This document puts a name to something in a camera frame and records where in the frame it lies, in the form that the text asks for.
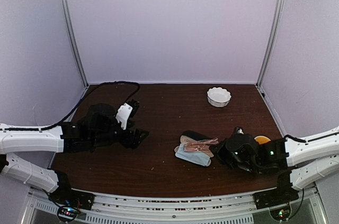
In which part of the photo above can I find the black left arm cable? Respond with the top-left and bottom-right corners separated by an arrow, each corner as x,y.
0,81 -> 140,132

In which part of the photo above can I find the white scalloped ceramic dish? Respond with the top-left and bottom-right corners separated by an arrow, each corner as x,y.
207,87 -> 231,108

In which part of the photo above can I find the aluminium front frame rail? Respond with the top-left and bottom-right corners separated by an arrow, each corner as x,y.
21,181 -> 326,224

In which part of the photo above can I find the light blue cloth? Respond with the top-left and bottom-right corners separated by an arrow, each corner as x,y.
174,144 -> 211,167

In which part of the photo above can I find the aluminium corner post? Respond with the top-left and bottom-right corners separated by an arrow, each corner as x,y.
256,0 -> 285,88
61,0 -> 88,87

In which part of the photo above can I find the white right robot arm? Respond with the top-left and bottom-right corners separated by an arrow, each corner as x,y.
210,127 -> 338,204

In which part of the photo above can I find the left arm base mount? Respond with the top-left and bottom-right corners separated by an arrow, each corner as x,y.
47,171 -> 95,223

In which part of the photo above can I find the aluminium right corner post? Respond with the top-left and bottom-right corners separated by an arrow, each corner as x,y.
256,0 -> 285,88

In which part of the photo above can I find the white patterned mug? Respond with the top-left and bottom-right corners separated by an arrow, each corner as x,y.
254,136 -> 271,145

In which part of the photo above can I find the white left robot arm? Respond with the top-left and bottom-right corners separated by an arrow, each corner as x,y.
1,101 -> 149,205

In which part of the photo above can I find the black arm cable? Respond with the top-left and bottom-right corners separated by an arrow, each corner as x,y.
0,81 -> 140,132
283,134 -> 308,144

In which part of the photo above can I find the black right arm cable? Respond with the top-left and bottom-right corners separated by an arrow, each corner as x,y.
283,134 -> 308,144

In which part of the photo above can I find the aluminium left corner post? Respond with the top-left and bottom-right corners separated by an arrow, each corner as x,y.
61,0 -> 88,87

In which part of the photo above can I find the black woven glasses case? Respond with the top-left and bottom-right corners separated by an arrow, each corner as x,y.
174,135 -> 216,167

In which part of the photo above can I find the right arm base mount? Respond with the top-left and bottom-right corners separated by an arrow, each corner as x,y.
253,171 -> 305,223

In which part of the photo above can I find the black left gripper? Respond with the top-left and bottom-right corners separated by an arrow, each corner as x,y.
91,120 -> 149,148

